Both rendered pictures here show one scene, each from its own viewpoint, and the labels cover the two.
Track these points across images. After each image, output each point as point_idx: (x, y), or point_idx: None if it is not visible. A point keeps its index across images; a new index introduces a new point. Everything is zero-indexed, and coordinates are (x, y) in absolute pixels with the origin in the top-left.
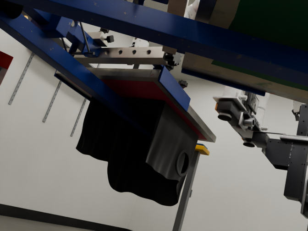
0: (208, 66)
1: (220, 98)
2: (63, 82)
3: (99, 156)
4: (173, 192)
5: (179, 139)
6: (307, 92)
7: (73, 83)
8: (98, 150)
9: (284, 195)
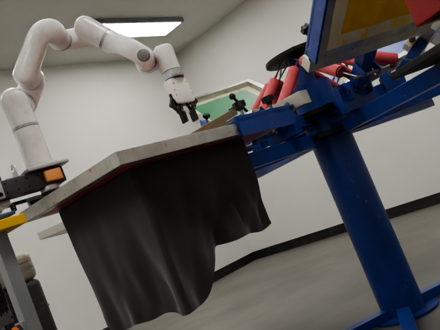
0: None
1: (62, 165)
2: (285, 125)
3: (231, 236)
4: (107, 307)
5: None
6: None
7: None
8: (233, 224)
9: (4, 306)
